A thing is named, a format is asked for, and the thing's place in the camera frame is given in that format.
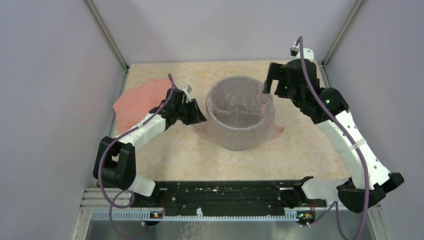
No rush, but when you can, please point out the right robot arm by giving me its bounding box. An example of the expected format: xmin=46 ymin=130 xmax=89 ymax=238
xmin=263 ymin=59 xmax=405 ymax=213

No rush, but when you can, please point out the aluminium frame post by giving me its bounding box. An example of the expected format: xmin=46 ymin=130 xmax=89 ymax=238
xmin=321 ymin=0 xmax=367 ymax=69
xmin=83 ymin=0 xmax=130 ymax=73

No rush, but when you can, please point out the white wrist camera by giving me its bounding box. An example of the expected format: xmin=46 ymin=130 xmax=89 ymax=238
xmin=289 ymin=41 xmax=315 ymax=61
xmin=180 ymin=85 xmax=192 ymax=103

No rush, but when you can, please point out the left aluminium frame post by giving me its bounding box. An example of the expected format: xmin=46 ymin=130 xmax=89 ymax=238
xmin=83 ymin=0 xmax=130 ymax=73

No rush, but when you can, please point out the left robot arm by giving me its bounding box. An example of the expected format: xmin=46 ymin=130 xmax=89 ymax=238
xmin=93 ymin=85 xmax=207 ymax=207

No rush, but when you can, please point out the white slotted cable duct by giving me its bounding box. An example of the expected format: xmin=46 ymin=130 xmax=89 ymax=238
xmin=90 ymin=207 xmax=299 ymax=222

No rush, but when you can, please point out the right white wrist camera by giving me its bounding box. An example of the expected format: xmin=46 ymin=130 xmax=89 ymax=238
xmin=289 ymin=41 xmax=315 ymax=61

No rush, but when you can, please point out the folded pink trash bags stack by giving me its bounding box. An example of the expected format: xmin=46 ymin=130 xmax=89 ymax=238
xmin=113 ymin=77 xmax=172 ymax=133

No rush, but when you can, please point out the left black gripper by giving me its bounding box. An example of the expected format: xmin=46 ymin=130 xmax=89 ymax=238
xmin=175 ymin=98 xmax=207 ymax=125

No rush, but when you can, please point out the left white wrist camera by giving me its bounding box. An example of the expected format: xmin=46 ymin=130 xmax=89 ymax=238
xmin=180 ymin=85 xmax=192 ymax=103

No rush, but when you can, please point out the grey plastic trash bin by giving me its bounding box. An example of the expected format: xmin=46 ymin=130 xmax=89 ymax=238
xmin=205 ymin=75 xmax=276 ymax=152

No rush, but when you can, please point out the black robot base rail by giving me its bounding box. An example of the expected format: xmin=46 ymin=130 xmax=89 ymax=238
xmin=132 ymin=178 xmax=327 ymax=217

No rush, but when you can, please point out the right aluminium frame post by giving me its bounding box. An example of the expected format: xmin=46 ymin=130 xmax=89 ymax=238
xmin=321 ymin=0 xmax=367 ymax=69

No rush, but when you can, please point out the translucent pink trash bag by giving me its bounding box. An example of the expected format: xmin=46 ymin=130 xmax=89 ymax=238
xmin=192 ymin=75 xmax=286 ymax=152

